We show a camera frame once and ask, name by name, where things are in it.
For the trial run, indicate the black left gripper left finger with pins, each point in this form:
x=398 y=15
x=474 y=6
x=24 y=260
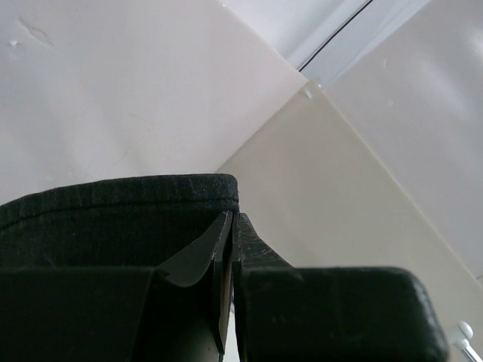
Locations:
x=197 y=280

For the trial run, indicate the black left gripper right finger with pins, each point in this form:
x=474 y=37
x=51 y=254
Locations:
x=268 y=295

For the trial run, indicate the black trousers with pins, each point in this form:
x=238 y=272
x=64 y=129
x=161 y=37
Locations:
x=137 y=221

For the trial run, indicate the white metal clothes rack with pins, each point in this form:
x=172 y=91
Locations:
x=463 y=335

